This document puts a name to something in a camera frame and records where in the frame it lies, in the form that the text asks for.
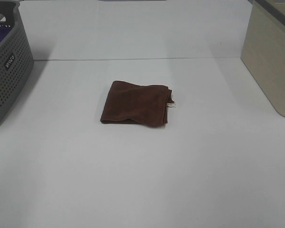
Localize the brown towel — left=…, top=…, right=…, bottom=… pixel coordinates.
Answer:
left=100, top=81, right=174, bottom=127

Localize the beige storage box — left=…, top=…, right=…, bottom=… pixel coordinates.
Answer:
left=241, top=0, right=285, bottom=117

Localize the grey perforated plastic basket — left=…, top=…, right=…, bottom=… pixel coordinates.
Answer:
left=0, top=0, right=34, bottom=123

